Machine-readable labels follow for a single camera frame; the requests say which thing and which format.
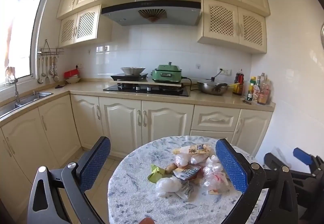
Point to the window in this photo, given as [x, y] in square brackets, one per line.
[17, 27]

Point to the silver foil wrapper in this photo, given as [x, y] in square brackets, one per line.
[185, 191]

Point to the steel wok with black handle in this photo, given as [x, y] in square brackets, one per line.
[212, 87]

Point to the range hood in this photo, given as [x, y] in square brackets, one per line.
[175, 12]

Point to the dark soy sauce bottle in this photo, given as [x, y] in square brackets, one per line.
[238, 83]

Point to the group of condiment bottles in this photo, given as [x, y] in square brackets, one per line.
[259, 90]

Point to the green snack packet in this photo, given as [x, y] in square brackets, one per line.
[156, 174]

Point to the clear plastic bag bundle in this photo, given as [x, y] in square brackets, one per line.
[211, 177]

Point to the blue white milk carton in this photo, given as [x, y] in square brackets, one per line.
[187, 172]

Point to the red and white bowls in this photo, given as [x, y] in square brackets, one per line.
[72, 76]

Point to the lower cream cabinets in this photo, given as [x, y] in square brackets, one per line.
[51, 129]

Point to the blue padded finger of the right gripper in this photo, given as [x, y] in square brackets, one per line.
[304, 157]

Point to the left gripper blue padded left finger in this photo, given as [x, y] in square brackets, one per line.
[45, 202]

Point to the white wall power socket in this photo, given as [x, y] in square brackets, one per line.
[224, 71]

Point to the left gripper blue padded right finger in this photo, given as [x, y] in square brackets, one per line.
[249, 179]

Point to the hanging utensil rack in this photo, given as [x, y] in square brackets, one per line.
[47, 63]

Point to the brown round bread bun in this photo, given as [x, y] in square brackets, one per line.
[170, 168]

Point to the steel sink with faucet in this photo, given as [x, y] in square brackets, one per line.
[19, 101]

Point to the green electric cooker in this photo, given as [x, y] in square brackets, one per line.
[167, 73]

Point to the black gas stove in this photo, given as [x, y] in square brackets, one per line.
[149, 88]

